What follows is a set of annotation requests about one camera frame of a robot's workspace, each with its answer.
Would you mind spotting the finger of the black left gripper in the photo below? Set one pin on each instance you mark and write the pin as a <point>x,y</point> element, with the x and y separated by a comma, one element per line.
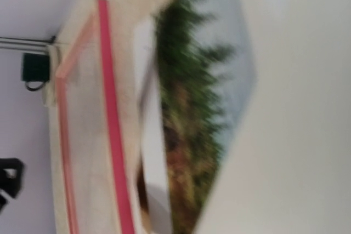
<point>12,172</point>

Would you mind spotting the pink wooden picture frame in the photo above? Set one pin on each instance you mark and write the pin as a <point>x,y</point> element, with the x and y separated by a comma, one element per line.
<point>94,169</point>

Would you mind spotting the landscape photo print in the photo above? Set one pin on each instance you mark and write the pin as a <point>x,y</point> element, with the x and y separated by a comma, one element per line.
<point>206,75</point>

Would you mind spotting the dark green speckled cup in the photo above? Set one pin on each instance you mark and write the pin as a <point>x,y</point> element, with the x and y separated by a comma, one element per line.
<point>35,71</point>

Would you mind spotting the brown cardboard backing board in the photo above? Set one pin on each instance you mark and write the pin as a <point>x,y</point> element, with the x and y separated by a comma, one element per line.
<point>153,169</point>

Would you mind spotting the left aluminium corner post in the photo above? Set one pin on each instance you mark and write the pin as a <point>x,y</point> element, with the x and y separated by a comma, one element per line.
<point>37,46</point>

